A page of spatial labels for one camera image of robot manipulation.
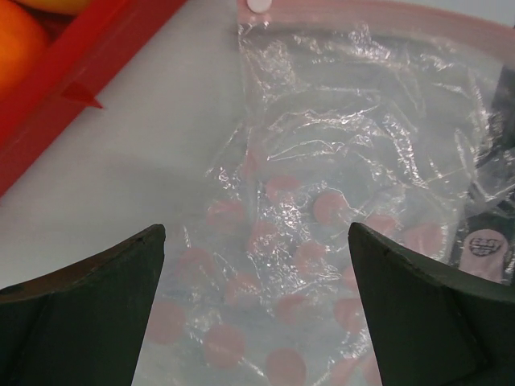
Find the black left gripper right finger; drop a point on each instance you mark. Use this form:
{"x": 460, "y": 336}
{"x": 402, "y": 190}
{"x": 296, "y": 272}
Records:
{"x": 431, "y": 324}

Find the orange fruit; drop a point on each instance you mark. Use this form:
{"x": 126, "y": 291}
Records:
{"x": 23, "y": 42}

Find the yellow lemon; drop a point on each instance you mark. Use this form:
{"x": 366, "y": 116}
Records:
{"x": 64, "y": 7}

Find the red plastic tray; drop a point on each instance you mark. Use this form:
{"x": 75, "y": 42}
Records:
{"x": 87, "y": 54}

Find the clear pink-dotted zip bag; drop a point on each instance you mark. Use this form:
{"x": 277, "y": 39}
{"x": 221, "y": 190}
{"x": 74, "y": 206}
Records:
{"x": 393, "y": 115}

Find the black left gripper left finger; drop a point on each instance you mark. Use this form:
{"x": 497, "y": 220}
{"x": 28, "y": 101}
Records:
{"x": 83, "y": 324}

